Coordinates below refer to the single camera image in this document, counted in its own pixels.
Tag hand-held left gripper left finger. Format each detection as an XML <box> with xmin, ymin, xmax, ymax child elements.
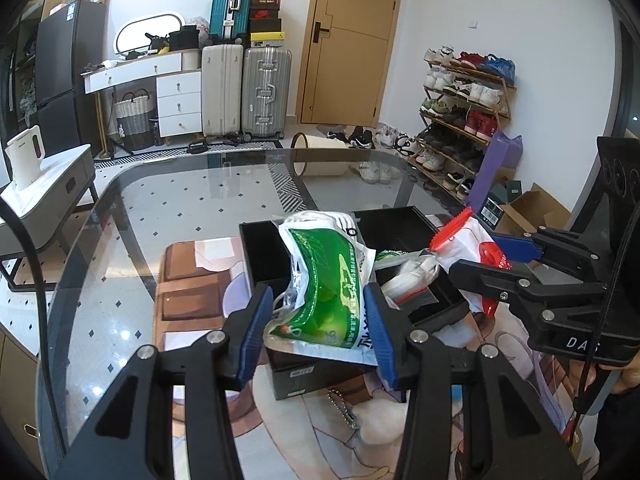
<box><xmin>52</xmin><ymin>282</ymin><xmax>275</xmax><ymax>480</ymax></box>

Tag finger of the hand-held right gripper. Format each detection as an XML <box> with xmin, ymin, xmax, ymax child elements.
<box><xmin>490</xmin><ymin>227</ymin><xmax>601</xmax><ymax>273</ymax></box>
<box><xmin>448</xmin><ymin>259</ymin><xmax>608</xmax><ymax>333</ymax></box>

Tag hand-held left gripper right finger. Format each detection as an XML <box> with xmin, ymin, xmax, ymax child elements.
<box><xmin>362</xmin><ymin>282</ymin><xmax>586</xmax><ymax>480</ymax></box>

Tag red white plastic packet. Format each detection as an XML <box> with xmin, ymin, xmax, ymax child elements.
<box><xmin>427</xmin><ymin>207</ymin><xmax>513</xmax><ymax>318</ymax></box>

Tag bagged white rope bundle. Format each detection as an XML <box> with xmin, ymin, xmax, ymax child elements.
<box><xmin>375</xmin><ymin>250</ymin><xmax>443</xmax><ymax>311</ymax></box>

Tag black cardboard box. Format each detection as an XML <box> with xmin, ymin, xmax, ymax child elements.
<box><xmin>239</xmin><ymin>205</ymin><xmax>471</xmax><ymax>401</ymax></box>

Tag green white plastic packet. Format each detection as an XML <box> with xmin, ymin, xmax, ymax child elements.
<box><xmin>263</xmin><ymin>209</ymin><xmax>378</xmax><ymax>366</ymax></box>

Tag person's right hand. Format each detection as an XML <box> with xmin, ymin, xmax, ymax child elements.
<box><xmin>607</xmin><ymin>352</ymin><xmax>640</xmax><ymax>396</ymax></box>

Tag open cardboard box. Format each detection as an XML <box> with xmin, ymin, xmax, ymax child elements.
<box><xmin>500</xmin><ymin>182</ymin><xmax>573</xmax><ymax>237</ymax></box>

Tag printed cartoon desk mat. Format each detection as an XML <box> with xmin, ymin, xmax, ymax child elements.
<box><xmin>160</xmin><ymin>210</ymin><xmax>601</xmax><ymax>480</ymax></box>

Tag purple yoga mat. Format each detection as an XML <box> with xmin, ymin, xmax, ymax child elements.
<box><xmin>467</xmin><ymin>130</ymin><xmax>523</xmax><ymax>211</ymax></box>

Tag white plush toy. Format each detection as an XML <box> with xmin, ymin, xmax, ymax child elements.
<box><xmin>325</xmin><ymin>390</ymin><xmax>408</xmax><ymax>456</ymax></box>

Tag rows of sneakers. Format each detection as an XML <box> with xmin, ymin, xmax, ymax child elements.
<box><xmin>416</xmin><ymin>47</ymin><xmax>517</xmax><ymax>200</ymax></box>

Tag scattered loose shoes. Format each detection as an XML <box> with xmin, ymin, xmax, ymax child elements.
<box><xmin>327</xmin><ymin>122</ymin><xmax>426</xmax><ymax>186</ymax></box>

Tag wooden shoe rack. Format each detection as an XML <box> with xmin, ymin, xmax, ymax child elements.
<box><xmin>415</xmin><ymin>47</ymin><xmax>518</xmax><ymax>201</ymax></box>

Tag white trash bin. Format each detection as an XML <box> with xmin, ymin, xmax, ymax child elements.
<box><xmin>291</xmin><ymin>131</ymin><xmax>348</xmax><ymax>177</ymax></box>

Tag silver suitcase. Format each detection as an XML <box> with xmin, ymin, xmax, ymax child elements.
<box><xmin>241</xmin><ymin>46</ymin><xmax>292</xmax><ymax>141</ymax></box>

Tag white suitcase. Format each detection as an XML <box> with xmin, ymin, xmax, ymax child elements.
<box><xmin>201</xmin><ymin>42</ymin><xmax>245</xmax><ymax>138</ymax></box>

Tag woven grey white basket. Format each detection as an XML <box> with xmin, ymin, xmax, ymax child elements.
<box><xmin>114</xmin><ymin>89</ymin><xmax>153</xmax><ymax>150</ymax></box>

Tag beige low cabinet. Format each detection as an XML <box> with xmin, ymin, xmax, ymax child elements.
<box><xmin>0</xmin><ymin>330</ymin><xmax>42</xmax><ymax>463</ymax></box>

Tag white vanity desk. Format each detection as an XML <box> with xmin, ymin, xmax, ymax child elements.
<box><xmin>82</xmin><ymin>50</ymin><xmax>203</xmax><ymax>151</ymax></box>

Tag tan wooden door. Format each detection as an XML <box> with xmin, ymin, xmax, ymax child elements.
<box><xmin>296</xmin><ymin>0</ymin><xmax>405</xmax><ymax>126</ymax></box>

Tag white side table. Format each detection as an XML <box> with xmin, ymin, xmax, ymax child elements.
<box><xmin>0</xmin><ymin>144</ymin><xmax>98</xmax><ymax>293</ymax></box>

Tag white electric kettle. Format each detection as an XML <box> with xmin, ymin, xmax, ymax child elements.
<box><xmin>5</xmin><ymin>126</ymin><xmax>45</xmax><ymax>190</ymax></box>

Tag black handbag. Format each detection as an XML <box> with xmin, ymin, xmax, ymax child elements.
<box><xmin>168</xmin><ymin>26</ymin><xmax>201</xmax><ymax>51</ymax></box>

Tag oval vanity mirror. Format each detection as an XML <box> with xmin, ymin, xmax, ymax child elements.
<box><xmin>114</xmin><ymin>12</ymin><xmax>186</xmax><ymax>58</ymax></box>

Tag teal suitcase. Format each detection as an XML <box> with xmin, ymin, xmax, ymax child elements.
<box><xmin>209</xmin><ymin>0</ymin><xmax>256</xmax><ymax>43</ymax></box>

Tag black refrigerator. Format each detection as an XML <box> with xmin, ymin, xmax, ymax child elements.
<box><xmin>35</xmin><ymin>0</ymin><xmax>106</xmax><ymax>146</ymax></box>

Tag black glass cabinet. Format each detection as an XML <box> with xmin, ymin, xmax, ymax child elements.
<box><xmin>0</xmin><ymin>5</ymin><xmax>41</xmax><ymax>126</ymax></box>

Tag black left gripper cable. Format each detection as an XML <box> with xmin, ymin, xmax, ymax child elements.
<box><xmin>0</xmin><ymin>199</ymin><xmax>68</xmax><ymax>458</ymax></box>

